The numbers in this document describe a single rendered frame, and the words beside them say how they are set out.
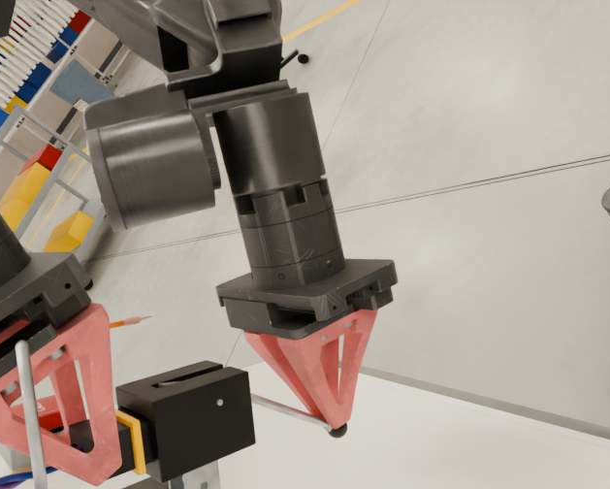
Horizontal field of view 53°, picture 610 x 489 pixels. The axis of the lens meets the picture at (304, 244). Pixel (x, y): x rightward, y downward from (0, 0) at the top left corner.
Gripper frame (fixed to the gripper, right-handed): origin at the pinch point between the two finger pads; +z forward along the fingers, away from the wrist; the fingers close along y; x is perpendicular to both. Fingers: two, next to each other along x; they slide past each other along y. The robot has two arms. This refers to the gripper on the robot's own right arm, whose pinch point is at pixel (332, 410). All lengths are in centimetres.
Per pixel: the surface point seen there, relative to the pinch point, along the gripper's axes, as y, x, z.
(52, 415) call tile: -18.5, -11.4, -1.1
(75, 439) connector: -0.7, -15.0, -5.8
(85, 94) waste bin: -631, 263, -101
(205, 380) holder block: 1.6, -8.8, -6.4
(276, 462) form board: -4.4, -2.2, 3.8
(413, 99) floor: -137, 186, -18
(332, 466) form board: -1.0, -0.3, 4.1
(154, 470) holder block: 1.6, -12.6, -3.5
